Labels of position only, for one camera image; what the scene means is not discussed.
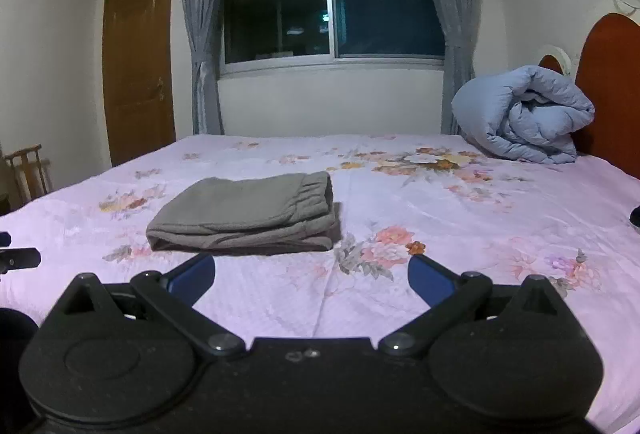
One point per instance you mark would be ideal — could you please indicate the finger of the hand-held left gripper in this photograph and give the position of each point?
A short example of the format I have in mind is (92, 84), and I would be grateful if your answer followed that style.
(22, 259)

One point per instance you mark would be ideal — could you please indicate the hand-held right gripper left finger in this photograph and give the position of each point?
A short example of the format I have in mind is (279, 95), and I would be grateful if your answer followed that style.
(192, 276)

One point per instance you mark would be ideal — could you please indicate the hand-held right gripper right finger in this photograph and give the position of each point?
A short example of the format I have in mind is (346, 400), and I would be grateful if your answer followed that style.
(427, 279)

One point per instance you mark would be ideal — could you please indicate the grey pants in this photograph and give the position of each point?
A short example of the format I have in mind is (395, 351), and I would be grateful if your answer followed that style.
(250, 209)

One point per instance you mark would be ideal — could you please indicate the pink floral bed sheet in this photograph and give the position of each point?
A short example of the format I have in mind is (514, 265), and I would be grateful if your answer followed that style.
(450, 224)

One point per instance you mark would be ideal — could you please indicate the wooden chair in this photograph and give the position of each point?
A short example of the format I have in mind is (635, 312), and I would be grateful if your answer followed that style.
(30, 169)

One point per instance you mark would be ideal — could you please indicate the light blue duvet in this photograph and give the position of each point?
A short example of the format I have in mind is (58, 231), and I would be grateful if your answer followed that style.
(520, 114)

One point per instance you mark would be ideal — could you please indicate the dark object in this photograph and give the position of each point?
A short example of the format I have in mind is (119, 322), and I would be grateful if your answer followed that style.
(635, 216)

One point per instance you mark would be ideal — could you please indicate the brown wooden door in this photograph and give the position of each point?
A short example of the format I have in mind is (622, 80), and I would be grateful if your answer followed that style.
(140, 64)

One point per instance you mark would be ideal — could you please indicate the grey curtain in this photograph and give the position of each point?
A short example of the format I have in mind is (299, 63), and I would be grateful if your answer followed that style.
(202, 29)
(450, 4)

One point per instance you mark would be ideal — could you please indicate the white round object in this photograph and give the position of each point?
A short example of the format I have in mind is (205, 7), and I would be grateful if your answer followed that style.
(562, 56)

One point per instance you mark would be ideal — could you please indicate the brown wooden headboard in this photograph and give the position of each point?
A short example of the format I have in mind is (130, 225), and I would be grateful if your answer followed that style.
(612, 79)

